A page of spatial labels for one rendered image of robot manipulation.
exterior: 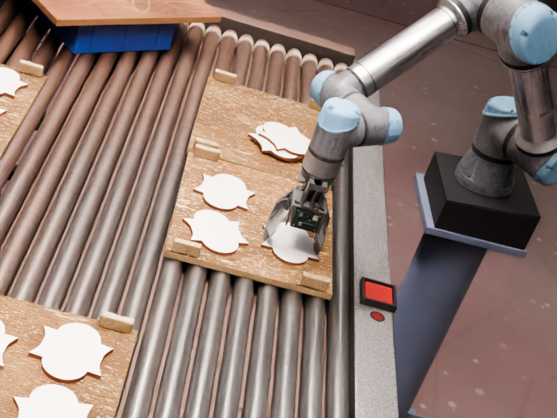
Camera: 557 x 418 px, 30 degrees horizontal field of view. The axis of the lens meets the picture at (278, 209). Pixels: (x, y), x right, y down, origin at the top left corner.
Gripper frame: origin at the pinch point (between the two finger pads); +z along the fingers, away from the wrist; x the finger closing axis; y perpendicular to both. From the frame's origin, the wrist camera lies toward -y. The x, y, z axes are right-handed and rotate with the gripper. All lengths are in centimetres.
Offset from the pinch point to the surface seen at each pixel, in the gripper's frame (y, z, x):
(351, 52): -110, 1, 15
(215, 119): -46, 1, -21
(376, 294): 8.7, 1.1, 19.3
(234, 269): 13.6, 0.6, -11.0
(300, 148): -39.0, -1.3, 0.6
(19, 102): -28, 1, -65
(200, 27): -103, 4, -30
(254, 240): 1.7, 0.6, -7.9
